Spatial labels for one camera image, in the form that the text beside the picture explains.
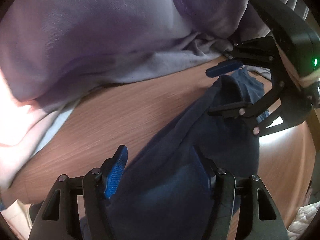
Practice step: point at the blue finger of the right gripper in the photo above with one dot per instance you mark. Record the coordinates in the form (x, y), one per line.
(223, 68)
(232, 110)

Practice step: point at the navy blue sweatpants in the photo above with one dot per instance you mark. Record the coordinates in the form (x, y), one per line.
(160, 194)

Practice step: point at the beige folded garment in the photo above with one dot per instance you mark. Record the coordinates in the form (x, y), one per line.
(18, 218)

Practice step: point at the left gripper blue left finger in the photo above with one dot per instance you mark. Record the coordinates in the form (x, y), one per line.
(58, 217)

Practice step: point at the white sheer curtain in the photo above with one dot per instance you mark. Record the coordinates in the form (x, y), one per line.
(28, 112)

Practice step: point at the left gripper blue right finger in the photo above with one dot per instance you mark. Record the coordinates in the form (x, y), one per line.
(259, 217)

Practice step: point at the white quilted bedding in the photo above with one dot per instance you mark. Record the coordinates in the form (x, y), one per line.
(302, 220)

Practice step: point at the purple grey curtain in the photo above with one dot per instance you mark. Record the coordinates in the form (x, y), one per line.
(53, 51)

